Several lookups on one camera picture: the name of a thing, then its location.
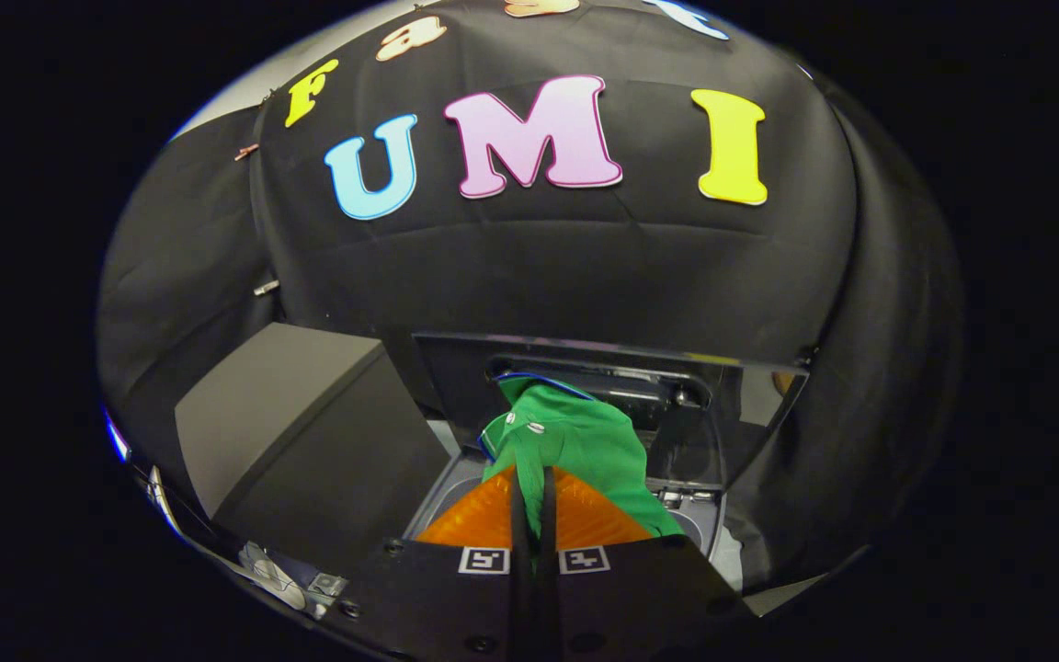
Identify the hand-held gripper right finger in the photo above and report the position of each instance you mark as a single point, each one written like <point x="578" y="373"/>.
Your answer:
<point x="548" y="552"/>

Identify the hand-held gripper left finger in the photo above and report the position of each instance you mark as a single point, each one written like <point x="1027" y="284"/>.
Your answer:
<point x="520" y="552"/>

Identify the green polo shirt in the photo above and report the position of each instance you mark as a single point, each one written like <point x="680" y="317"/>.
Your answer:
<point x="585" y="441"/>

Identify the grey cabinet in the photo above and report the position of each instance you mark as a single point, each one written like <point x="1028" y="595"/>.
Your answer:
<point x="309" y="432"/>

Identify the black backdrop cloth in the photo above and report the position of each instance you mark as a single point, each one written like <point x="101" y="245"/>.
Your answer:
<point x="539" y="267"/>

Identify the silver clip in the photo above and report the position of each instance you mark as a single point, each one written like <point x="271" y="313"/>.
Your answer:
<point x="265" y="288"/>

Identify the copper-coloured clip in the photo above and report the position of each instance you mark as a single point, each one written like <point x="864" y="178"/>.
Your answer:
<point x="246" y="152"/>

